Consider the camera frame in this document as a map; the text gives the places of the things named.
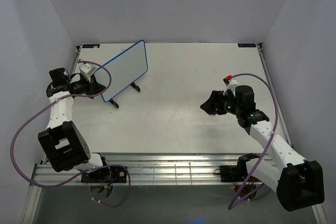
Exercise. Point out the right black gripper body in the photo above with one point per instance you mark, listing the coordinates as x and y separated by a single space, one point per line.
226 103

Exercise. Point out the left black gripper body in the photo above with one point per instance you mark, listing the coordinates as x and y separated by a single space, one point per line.
79 86

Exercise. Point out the blue framed small whiteboard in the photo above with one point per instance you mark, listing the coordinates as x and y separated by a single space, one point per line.
122 70

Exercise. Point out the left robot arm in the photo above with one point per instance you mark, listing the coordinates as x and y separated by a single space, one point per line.
61 141

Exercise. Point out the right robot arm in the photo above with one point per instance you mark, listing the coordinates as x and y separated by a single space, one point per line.
297 182

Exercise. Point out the left blue table label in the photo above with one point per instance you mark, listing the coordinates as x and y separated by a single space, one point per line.
90 46

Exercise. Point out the blue table label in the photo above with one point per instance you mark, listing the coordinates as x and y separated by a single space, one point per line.
246 45
90 46

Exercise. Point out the right blue table label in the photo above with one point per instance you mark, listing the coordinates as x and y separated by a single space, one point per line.
246 45

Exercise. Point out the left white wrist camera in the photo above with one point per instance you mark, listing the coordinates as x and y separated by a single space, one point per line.
87 71

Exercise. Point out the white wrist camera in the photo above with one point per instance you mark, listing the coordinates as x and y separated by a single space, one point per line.
87 71
230 83

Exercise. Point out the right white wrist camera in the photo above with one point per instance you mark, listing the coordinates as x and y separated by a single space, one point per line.
230 83

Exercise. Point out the wire whiteboard easel stand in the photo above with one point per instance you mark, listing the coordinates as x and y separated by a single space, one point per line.
125 94

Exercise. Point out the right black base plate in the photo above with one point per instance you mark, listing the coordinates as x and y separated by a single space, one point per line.
229 173

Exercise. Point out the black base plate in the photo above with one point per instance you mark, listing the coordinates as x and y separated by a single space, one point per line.
116 174
229 173

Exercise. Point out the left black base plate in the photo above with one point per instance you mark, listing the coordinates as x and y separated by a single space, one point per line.
116 174

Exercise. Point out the aluminium front rail frame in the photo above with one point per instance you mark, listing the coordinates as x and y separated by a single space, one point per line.
173 169

